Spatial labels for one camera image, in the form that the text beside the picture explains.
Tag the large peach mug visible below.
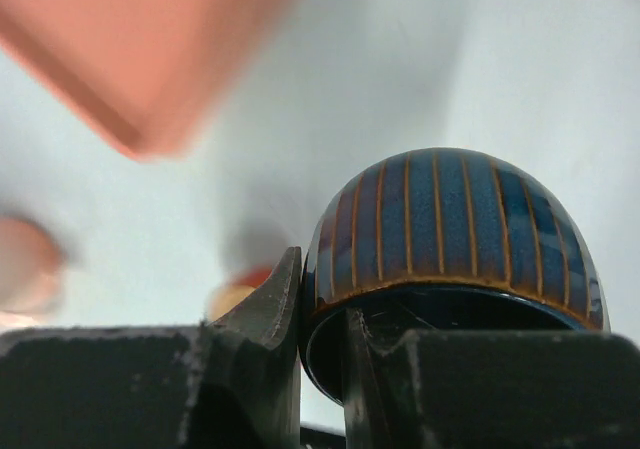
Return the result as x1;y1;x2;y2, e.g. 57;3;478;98
1;217;66;327

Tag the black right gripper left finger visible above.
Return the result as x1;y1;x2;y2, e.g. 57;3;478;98
1;248;301;448

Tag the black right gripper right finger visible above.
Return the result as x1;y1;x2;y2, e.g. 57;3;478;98
342;310;639;448

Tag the small orange mug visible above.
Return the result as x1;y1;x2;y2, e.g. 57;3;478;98
205;265;274;321

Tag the dark blue mug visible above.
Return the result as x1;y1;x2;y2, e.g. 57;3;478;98
300;147;610;402

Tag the salmon plastic tray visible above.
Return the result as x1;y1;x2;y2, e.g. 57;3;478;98
1;0;291;159

